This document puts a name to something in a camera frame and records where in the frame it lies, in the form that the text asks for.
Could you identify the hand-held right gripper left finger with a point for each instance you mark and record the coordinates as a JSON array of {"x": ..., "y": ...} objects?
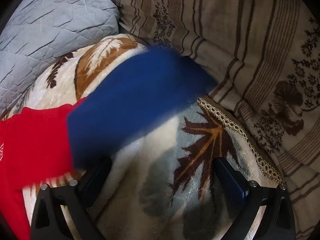
[{"x": 99, "y": 176}]

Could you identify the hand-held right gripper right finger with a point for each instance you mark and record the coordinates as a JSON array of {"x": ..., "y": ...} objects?
[{"x": 231, "y": 178}]

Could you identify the red and blue sweater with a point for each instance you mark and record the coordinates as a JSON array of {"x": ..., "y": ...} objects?
[{"x": 125, "y": 92}]

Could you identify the leaf print fleece blanket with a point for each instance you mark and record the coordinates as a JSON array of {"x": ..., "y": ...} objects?
[{"x": 162, "y": 155}]

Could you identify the beige striped floral bedsheet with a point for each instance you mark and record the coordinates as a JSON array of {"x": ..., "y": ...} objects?
[{"x": 225, "y": 17}]

